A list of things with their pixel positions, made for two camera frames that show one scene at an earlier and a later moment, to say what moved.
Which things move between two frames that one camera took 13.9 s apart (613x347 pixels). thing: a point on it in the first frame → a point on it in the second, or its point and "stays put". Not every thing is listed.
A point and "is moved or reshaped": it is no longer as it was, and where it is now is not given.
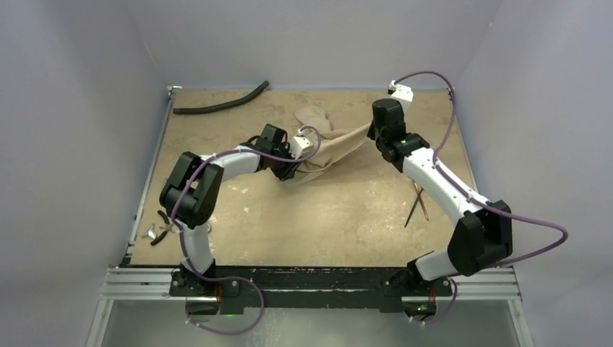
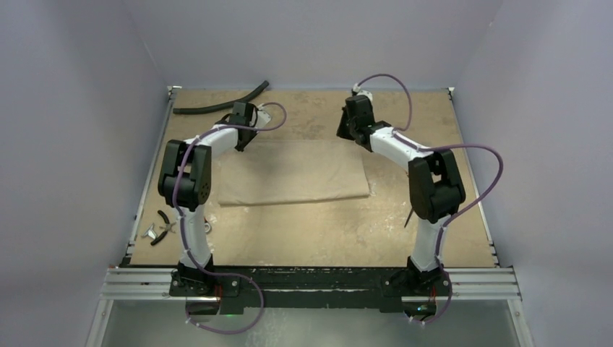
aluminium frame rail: x=146 y=283 stays put
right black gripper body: x=376 y=130 → x=345 y=129
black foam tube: x=234 y=103 stays put
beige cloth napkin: x=335 y=143 is moved or reshaped
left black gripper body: x=281 y=168 → x=251 y=136
